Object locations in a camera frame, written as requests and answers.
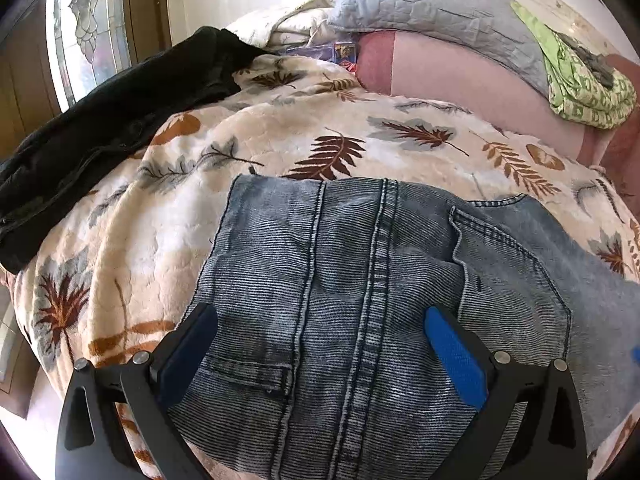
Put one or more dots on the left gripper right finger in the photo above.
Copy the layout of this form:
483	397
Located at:
550	442

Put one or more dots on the black garment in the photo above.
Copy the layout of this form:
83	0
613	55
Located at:
58	164

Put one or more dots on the grey-blue denim pants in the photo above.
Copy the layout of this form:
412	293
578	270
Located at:
320	368

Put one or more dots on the leaf-patterned cream blanket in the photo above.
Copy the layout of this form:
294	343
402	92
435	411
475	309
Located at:
116	273

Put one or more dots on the grey quilted pillow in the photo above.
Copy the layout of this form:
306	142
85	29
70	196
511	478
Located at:
489	27

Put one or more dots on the blue printed package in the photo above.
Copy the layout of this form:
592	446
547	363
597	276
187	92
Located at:
342	53

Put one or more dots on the stained glass window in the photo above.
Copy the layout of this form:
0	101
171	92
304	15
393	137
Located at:
86	44

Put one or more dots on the green patterned folded cloth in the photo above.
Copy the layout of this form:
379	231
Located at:
583	87

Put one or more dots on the white cloth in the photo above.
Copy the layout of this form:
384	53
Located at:
286	26

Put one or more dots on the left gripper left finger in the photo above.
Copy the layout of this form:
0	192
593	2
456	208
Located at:
92	443

